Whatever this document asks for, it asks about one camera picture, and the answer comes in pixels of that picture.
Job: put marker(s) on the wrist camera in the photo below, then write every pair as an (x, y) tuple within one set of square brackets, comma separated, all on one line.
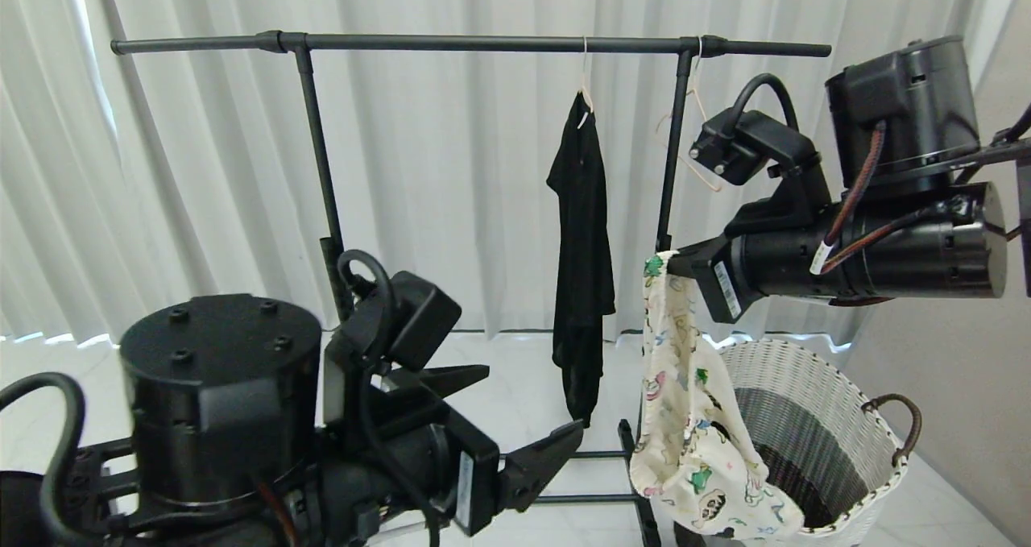
[(423, 317), (749, 140)]

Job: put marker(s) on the white curtain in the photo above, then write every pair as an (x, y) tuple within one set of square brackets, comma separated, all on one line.
[(443, 192)]

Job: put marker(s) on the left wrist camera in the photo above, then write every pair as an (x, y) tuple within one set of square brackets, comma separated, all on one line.
[(423, 317)]

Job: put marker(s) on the cream printed garment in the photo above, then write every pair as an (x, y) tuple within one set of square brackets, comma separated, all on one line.
[(693, 450)]

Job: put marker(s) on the pink clothes hanger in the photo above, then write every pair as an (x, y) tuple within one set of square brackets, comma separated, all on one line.
[(697, 72), (585, 88)]

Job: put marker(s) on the black clothes rack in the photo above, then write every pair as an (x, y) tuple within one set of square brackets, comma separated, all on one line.
[(483, 43)]

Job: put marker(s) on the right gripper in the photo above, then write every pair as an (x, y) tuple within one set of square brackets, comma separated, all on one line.
[(773, 265)]

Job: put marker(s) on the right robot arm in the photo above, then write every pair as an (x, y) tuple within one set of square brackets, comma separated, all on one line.
[(910, 112)]

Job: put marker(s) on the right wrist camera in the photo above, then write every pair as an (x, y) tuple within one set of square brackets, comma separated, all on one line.
[(749, 140)]

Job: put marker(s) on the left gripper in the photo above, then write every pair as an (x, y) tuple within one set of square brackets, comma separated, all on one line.
[(475, 482)]

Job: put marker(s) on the black garment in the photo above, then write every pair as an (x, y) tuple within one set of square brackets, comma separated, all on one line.
[(580, 249)]

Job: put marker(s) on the white laundry basket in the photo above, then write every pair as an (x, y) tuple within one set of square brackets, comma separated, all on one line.
[(805, 370)]

